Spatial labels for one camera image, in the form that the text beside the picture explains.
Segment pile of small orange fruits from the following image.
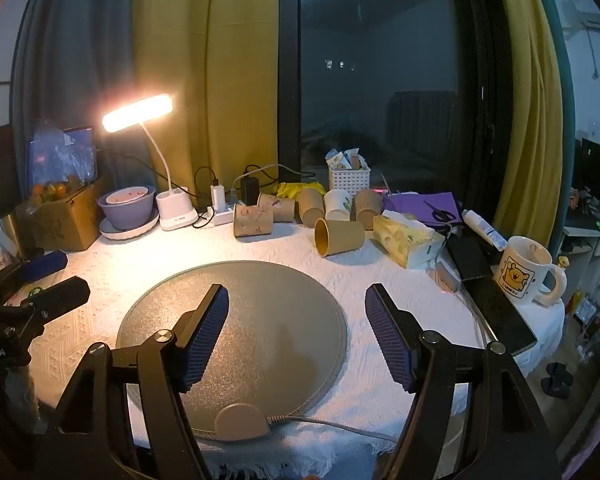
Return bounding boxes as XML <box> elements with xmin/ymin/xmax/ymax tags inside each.
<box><xmin>30</xmin><ymin>180</ymin><xmax>81</xmax><ymax>206</ymax></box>

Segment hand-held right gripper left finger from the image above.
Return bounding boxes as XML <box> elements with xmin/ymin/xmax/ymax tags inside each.
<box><xmin>45</xmin><ymin>284</ymin><xmax>229</xmax><ymax>480</ymax></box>

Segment white controller cable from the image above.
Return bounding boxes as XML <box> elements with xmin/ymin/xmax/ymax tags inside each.
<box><xmin>267</xmin><ymin>414</ymin><xmax>398</xmax><ymax>446</ymax></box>

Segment purple notebook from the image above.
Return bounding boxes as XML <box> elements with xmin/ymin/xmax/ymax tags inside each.
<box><xmin>382</xmin><ymin>191</ymin><xmax>465</xmax><ymax>226</ymax></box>

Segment yellow rubber gloves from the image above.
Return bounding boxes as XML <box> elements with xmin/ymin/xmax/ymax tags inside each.
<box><xmin>272</xmin><ymin>181</ymin><xmax>326</xmax><ymax>199</ymax></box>

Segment black window frame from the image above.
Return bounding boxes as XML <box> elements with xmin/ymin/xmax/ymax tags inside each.
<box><xmin>277</xmin><ymin>0</ymin><xmax>302</xmax><ymax>171</ymax></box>

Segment brown printed paper cup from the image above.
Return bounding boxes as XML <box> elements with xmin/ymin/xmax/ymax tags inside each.
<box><xmin>232</xmin><ymin>203</ymin><xmax>274</xmax><ymax>237</ymax></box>
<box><xmin>257</xmin><ymin>193</ymin><xmax>297</xmax><ymax>223</ymax></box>

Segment white air conditioner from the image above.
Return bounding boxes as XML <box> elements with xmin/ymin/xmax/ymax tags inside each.
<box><xmin>562</xmin><ymin>0</ymin><xmax>600</xmax><ymax>31</ymax></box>

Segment black slippers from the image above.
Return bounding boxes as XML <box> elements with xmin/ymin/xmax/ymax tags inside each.
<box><xmin>541</xmin><ymin>361</ymin><xmax>575</xmax><ymax>401</ymax></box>

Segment yellow curtain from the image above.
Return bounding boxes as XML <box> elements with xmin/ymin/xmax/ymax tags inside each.
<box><xmin>132</xmin><ymin>0</ymin><xmax>281</xmax><ymax>201</ymax></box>
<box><xmin>490</xmin><ymin>0</ymin><xmax>566</xmax><ymax>246</ymax></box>

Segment white desk lamp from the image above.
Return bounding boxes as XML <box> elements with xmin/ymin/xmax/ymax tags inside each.
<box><xmin>101</xmin><ymin>92</ymin><xmax>199</xmax><ymax>232</ymax></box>

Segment white paper cup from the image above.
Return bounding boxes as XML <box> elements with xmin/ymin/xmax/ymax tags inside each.
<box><xmin>323</xmin><ymin>189</ymin><xmax>351</xmax><ymax>222</ymax></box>

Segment round grey mat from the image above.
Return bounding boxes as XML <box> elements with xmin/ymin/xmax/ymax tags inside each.
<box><xmin>116</xmin><ymin>260</ymin><xmax>348</xmax><ymax>441</ymax></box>

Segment clear plastic bag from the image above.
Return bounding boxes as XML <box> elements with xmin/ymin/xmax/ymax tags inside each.
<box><xmin>29</xmin><ymin>119</ymin><xmax>102</xmax><ymax>196</ymax></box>

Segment pile of small packets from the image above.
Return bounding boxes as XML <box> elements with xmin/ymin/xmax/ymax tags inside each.
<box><xmin>326</xmin><ymin>147</ymin><xmax>369</xmax><ymax>171</ymax></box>

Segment pink bowl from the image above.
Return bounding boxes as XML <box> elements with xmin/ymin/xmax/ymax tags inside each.
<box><xmin>106</xmin><ymin>187</ymin><xmax>149</xmax><ymax>206</ymax></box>

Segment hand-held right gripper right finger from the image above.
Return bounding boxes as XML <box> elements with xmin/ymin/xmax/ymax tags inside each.
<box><xmin>364</xmin><ymin>283</ymin><xmax>563</xmax><ymax>480</ymax></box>

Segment purple bowl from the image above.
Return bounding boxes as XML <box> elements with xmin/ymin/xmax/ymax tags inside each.
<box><xmin>97</xmin><ymin>185</ymin><xmax>157</xmax><ymax>230</ymax></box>

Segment black charger cable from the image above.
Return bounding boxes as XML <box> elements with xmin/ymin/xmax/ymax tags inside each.
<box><xmin>194</xmin><ymin>166</ymin><xmax>222</xmax><ymax>198</ymax></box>

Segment purple plate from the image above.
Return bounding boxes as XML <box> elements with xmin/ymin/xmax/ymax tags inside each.
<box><xmin>99</xmin><ymin>207</ymin><xmax>160</xmax><ymax>240</ymax></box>

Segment white plastic basket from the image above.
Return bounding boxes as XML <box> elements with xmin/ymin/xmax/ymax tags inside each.
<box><xmin>328</xmin><ymin>162</ymin><xmax>371</xmax><ymax>198</ymax></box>

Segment small grey box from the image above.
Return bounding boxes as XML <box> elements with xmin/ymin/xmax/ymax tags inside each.
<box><xmin>432</xmin><ymin>260</ymin><xmax>463</xmax><ymax>292</ymax></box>

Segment plain brown paper cup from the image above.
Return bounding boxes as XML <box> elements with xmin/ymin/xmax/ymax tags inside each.
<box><xmin>298</xmin><ymin>187</ymin><xmax>326</xmax><ymax>227</ymax></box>
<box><xmin>355</xmin><ymin>189</ymin><xmax>384</xmax><ymax>231</ymax></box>
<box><xmin>314</xmin><ymin>217</ymin><xmax>366</xmax><ymax>258</ymax></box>

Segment white power strip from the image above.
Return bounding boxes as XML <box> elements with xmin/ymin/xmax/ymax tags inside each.
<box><xmin>200</xmin><ymin>202</ymin><xmax>238</xmax><ymax>227</ymax></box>

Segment pink mat controller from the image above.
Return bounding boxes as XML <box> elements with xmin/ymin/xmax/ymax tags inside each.
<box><xmin>215</xmin><ymin>403</ymin><xmax>271</xmax><ymax>442</ymax></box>

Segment black scissors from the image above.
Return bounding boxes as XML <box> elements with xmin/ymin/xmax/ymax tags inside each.
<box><xmin>424</xmin><ymin>201</ymin><xmax>458</xmax><ymax>222</ymax></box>

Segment black phone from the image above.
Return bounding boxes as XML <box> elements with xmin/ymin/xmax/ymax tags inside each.
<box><xmin>464</xmin><ymin>276</ymin><xmax>538</xmax><ymax>356</ymax></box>

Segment white tube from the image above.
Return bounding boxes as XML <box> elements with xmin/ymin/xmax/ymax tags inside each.
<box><xmin>462</xmin><ymin>209</ymin><xmax>510</xmax><ymax>252</ymax></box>

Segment cardboard box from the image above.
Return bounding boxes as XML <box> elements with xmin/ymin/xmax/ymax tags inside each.
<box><xmin>17</xmin><ymin>180</ymin><xmax>106</xmax><ymax>252</ymax></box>

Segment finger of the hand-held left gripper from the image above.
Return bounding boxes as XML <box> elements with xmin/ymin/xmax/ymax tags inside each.
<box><xmin>0</xmin><ymin>250</ymin><xmax>69</xmax><ymax>297</ymax></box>
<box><xmin>20</xmin><ymin>276</ymin><xmax>91</xmax><ymax>322</ymax></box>

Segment yellow tissue pack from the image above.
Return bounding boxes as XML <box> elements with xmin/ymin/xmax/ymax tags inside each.
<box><xmin>372</xmin><ymin>212</ymin><xmax>446</xmax><ymax>269</ymax></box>

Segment grey blue curtain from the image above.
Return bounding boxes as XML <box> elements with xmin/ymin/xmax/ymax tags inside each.
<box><xmin>10</xmin><ymin>0</ymin><xmax>156</xmax><ymax>201</ymax></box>

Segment cream cartoon mug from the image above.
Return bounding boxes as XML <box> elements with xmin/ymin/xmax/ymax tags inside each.
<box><xmin>491</xmin><ymin>236</ymin><xmax>567</xmax><ymax>307</ymax></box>

